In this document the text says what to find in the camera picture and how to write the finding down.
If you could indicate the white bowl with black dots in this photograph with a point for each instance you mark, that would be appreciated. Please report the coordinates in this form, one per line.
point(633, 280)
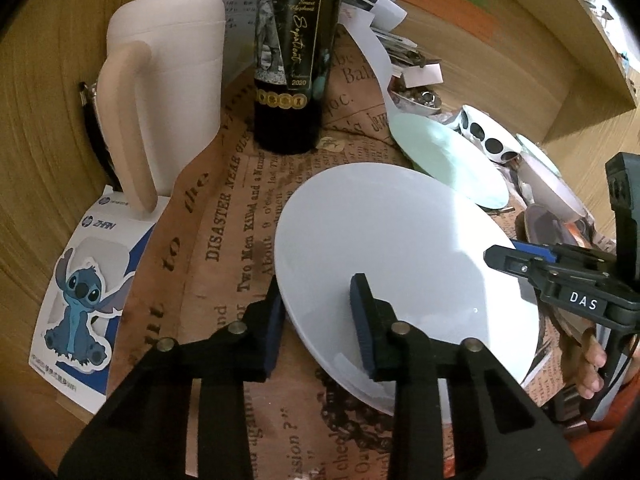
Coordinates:
point(497, 143)

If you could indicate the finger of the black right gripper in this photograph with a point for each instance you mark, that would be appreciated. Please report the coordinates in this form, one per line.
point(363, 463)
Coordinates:
point(510, 261)

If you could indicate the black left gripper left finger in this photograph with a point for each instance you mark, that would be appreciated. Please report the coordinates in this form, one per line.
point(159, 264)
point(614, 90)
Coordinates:
point(140, 431)

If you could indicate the newspaper print table mat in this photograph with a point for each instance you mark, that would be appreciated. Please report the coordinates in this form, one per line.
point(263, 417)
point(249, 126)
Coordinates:
point(211, 255)

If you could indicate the person's right hand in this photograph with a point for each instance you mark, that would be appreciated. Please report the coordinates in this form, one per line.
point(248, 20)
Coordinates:
point(581, 362)

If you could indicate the cream mug with handle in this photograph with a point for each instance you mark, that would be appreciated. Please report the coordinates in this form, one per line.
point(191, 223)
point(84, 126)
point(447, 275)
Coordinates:
point(159, 92)

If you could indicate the dark wine bottle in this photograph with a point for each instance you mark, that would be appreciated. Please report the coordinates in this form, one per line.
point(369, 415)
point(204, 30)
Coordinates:
point(293, 50)

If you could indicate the stack of papers and magazines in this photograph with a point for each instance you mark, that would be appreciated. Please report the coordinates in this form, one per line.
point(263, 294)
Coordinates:
point(386, 16)

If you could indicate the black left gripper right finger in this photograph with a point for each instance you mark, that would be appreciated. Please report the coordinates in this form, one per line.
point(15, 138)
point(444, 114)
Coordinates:
point(499, 431)

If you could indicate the long white paper strip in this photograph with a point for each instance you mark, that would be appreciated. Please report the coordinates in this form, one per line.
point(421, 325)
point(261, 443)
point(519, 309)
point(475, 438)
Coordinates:
point(358, 23)

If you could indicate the Stitch sticker card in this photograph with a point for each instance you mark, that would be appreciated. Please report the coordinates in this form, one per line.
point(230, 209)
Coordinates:
point(77, 324)

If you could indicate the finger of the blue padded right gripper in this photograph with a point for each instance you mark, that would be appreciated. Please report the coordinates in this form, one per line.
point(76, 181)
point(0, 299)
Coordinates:
point(540, 251)

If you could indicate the pale green round plate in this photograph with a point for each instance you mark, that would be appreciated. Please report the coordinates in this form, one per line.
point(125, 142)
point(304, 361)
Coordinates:
point(448, 157)

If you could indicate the white round plate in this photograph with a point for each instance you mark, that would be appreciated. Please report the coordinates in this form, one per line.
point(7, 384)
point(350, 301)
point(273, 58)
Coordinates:
point(421, 247)

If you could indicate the small bowl of beads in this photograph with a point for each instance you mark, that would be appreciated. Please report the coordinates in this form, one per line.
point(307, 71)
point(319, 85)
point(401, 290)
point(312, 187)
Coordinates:
point(417, 100)

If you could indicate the small white paper box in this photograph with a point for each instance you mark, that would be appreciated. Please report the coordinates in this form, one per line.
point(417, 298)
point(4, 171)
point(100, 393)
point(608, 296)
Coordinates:
point(418, 76)

